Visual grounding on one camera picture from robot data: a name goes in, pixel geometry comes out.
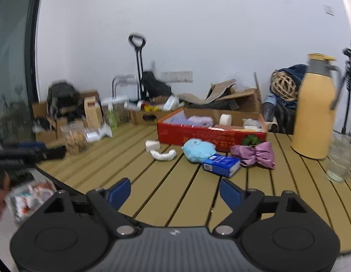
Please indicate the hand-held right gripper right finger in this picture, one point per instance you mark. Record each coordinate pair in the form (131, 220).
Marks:
(230, 194)

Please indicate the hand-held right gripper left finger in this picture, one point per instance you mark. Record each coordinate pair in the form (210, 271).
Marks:
(120, 192)

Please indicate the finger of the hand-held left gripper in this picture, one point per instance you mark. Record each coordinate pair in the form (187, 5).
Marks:
(50, 153)
(25, 145)

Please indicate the pink fabric bow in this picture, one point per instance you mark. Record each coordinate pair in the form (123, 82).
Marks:
(256, 154)

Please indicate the light blue plush toy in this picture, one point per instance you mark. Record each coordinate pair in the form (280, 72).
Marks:
(198, 150)

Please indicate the red cardboard box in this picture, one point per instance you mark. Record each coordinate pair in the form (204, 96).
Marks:
(192, 137)

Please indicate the white sequin pouch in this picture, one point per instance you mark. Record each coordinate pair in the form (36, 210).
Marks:
(250, 122)

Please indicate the lavender fluffy towel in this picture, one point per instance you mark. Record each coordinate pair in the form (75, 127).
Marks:
(199, 121)

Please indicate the purple sock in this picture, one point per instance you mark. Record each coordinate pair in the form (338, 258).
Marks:
(178, 118)

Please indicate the white curved soft piece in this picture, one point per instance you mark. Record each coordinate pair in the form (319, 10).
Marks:
(164, 156)

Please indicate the clear cookie jar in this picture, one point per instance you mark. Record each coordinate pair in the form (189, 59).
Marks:
(74, 141)

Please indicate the blue and white carton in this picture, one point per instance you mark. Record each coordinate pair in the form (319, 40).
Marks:
(220, 165)

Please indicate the clear plastic packet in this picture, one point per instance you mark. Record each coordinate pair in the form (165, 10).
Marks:
(93, 136)

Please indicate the tan slatted folding table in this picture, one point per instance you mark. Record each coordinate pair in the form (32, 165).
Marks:
(169, 192)

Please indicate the green leafy decoration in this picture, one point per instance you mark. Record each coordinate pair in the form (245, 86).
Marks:
(251, 140)

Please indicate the light wooden box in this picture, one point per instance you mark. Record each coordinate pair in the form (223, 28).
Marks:
(93, 113)

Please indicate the dark grey backpack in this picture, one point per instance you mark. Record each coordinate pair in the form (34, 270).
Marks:
(63, 96)

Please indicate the white paper packet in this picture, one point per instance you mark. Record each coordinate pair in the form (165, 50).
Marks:
(106, 130)

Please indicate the green bottle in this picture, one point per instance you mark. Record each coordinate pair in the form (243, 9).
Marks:
(111, 119)

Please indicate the white tape roll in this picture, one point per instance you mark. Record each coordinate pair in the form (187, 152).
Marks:
(225, 119)

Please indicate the small cardboard box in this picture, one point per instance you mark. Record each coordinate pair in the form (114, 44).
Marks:
(141, 117)

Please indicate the clear jar with dried goods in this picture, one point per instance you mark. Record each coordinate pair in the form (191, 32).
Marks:
(123, 113)

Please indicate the glass sliding door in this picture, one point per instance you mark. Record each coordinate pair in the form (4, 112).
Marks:
(13, 62)

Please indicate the large open cardboard box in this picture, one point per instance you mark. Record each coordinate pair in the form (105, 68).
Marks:
(243, 99)

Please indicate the white tube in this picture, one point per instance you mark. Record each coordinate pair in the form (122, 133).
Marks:
(171, 102)

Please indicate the white folding stool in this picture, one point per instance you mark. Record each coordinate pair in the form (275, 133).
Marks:
(123, 77)

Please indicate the black bag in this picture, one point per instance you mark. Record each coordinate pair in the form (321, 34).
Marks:
(154, 85)

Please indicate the clear drinking glass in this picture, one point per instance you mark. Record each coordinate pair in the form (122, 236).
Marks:
(340, 161)

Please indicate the yellow thermos jug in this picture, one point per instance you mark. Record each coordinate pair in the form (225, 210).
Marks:
(314, 113)

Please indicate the woven rattan ball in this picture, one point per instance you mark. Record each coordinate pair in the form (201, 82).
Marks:
(284, 85)

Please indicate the white wall outlet strip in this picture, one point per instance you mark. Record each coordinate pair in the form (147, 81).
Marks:
(176, 76)

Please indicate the black camera tripod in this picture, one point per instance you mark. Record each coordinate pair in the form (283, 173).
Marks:
(348, 76)

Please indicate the white wall switch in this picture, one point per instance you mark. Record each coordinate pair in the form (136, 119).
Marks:
(329, 10)

